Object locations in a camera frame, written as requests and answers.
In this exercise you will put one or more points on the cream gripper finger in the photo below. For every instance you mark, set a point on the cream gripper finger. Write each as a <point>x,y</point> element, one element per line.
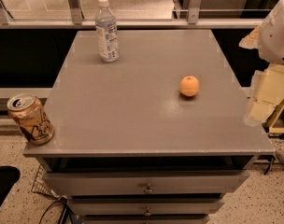
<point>266,93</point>
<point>251,41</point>

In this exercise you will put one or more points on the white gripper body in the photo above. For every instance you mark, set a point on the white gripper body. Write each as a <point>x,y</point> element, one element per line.
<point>276,36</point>

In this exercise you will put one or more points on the clear plastic water bottle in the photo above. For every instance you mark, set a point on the clear plastic water bottle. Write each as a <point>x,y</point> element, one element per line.
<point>106,30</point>

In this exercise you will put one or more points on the orange soda can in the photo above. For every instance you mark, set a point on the orange soda can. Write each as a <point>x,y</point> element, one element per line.
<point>29,114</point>

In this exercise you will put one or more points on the orange fruit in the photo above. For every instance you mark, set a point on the orange fruit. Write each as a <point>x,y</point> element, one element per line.
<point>189,86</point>

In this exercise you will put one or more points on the grey drawer cabinet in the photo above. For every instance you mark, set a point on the grey drawer cabinet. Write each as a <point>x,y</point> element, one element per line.
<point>129,116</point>

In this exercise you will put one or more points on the top drawer with knob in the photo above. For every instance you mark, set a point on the top drawer with knob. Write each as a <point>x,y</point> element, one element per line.
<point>144,183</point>

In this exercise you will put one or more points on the drawer with knob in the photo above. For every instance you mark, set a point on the drawer with knob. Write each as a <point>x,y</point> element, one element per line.
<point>144,183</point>
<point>145,207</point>

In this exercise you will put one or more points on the black chair seat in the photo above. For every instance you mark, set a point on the black chair seat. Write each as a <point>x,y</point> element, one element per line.
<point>9,175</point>

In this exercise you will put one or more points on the metal railing frame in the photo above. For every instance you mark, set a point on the metal railing frame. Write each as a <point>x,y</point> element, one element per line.
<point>80,14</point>

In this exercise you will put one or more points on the wire basket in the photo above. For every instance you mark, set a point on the wire basket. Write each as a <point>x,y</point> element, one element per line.
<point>40,187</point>

